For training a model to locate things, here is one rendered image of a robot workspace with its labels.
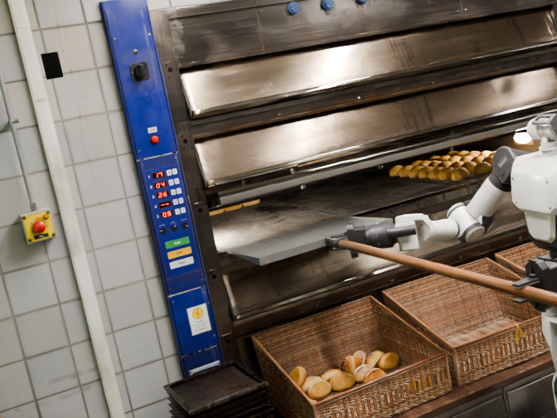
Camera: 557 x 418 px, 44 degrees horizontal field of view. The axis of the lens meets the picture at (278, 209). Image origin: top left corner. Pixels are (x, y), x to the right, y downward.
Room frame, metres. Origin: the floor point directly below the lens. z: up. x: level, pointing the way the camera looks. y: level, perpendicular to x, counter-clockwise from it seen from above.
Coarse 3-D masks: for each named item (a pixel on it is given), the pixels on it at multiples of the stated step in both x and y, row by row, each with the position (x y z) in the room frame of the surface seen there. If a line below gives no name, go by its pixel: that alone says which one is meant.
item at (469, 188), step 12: (480, 180) 3.09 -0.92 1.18; (444, 192) 2.96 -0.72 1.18; (456, 192) 2.98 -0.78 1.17; (468, 192) 3.01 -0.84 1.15; (396, 204) 2.91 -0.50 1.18; (408, 204) 2.89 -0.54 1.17; (420, 204) 2.91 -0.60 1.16; (432, 204) 2.93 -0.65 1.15; (372, 216) 2.82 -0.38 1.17; (384, 216) 2.84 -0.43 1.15; (228, 264) 2.57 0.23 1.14
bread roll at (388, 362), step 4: (388, 352) 2.61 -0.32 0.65; (392, 352) 2.61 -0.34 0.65; (384, 356) 2.59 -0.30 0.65; (388, 356) 2.59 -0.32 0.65; (392, 356) 2.60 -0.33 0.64; (396, 356) 2.61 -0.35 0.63; (380, 360) 2.58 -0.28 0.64; (384, 360) 2.58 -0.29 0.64; (388, 360) 2.58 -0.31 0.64; (392, 360) 2.59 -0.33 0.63; (396, 360) 2.60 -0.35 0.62; (380, 364) 2.57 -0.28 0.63; (384, 364) 2.57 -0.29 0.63; (388, 364) 2.57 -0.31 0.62; (392, 364) 2.58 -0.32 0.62; (396, 364) 2.60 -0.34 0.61; (380, 368) 2.57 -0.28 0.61; (384, 368) 2.56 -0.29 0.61; (388, 368) 2.57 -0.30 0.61; (392, 368) 2.58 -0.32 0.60
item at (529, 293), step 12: (360, 252) 2.20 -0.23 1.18; (372, 252) 2.12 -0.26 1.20; (384, 252) 2.07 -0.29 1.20; (408, 264) 1.95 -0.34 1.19; (420, 264) 1.89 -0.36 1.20; (432, 264) 1.85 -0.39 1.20; (456, 276) 1.75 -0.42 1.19; (468, 276) 1.70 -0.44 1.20; (480, 276) 1.67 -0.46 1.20; (492, 288) 1.62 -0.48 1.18; (504, 288) 1.58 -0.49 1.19; (528, 288) 1.52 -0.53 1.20; (540, 300) 1.48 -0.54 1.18; (552, 300) 1.45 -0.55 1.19
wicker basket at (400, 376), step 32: (320, 320) 2.65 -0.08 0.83; (352, 320) 2.70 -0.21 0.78; (384, 320) 2.69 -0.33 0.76; (256, 352) 2.53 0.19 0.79; (320, 352) 2.61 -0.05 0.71; (352, 352) 2.66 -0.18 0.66; (384, 352) 2.70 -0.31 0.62; (416, 352) 2.51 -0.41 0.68; (288, 384) 2.28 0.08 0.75; (384, 384) 2.23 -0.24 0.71; (416, 384) 2.28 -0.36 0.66; (448, 384) 2.34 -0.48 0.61; (288, 416) 2.35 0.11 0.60; (320, 416) 2.13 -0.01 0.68; (352, 416) 2.18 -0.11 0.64; (384, 416) 2.22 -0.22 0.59
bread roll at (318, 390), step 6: (312, 384) 2.46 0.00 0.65; (318, 384) 2.46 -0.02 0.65; (324, 384) 2.47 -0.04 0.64; (312, 390) 2.44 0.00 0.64; (318, 390) 2.45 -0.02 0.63; (324, 390) 2.45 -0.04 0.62; (330, 390) 2.47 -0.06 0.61; (312, 396) 2.43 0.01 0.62; (318, 396) 2.44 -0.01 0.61; (324, 396) 2.45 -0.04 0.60
